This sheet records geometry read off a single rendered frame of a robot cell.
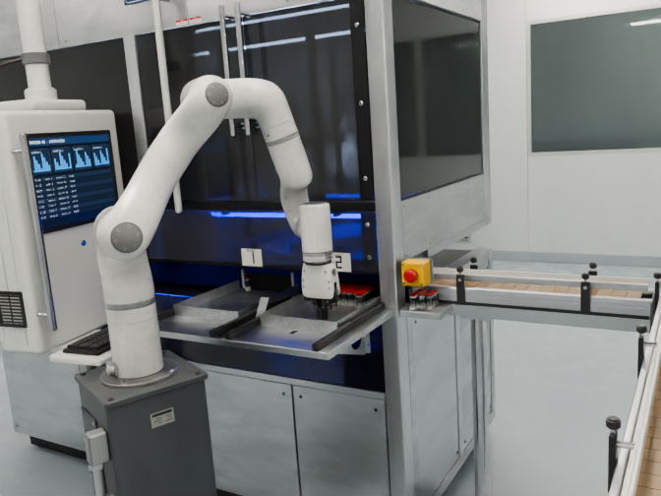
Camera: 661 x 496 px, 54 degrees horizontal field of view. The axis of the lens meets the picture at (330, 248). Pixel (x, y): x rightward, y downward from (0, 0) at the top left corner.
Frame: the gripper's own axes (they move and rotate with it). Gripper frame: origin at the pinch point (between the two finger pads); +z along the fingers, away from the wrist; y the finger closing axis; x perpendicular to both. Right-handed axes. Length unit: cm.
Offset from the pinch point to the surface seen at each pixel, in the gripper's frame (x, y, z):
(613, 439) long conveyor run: 56, -82, -5
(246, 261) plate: -23.5, 43.3, -8.3
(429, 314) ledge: -23.6, -22.6, 4.8
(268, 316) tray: 2.4, 17.0, 1.3
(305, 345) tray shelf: 13.4, -2.4, 4.3
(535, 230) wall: -484, 49, 62
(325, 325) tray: 2.4, -2.2, 2.1
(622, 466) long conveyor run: 56, -83, -1
